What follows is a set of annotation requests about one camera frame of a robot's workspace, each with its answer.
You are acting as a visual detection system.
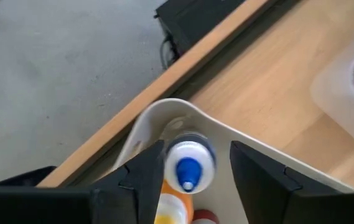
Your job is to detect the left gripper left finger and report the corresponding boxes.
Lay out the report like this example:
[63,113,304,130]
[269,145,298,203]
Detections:
[0,139,165,224]

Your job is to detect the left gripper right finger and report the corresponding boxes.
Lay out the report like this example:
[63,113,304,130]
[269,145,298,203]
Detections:
[230,140,354,224]

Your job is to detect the yellow food colouring bottle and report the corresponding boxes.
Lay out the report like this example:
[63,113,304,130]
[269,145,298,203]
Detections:
[154,179,194,224]

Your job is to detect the red food colouring bottle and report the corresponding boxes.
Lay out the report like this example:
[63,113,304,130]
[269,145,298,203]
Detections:
[192,208,220,224]

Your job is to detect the blue food colouring bottle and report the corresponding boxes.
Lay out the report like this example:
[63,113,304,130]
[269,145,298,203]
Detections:
[163,132,217,195]

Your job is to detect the grey plastic bin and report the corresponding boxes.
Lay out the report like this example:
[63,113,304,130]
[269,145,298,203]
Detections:
[111,98,354,224]

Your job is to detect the clear plastic container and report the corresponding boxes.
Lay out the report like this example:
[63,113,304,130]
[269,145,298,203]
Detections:
[309,18,354,150]

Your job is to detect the black box with cable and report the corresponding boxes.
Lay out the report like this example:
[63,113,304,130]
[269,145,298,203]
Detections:
[154,0,246,71]

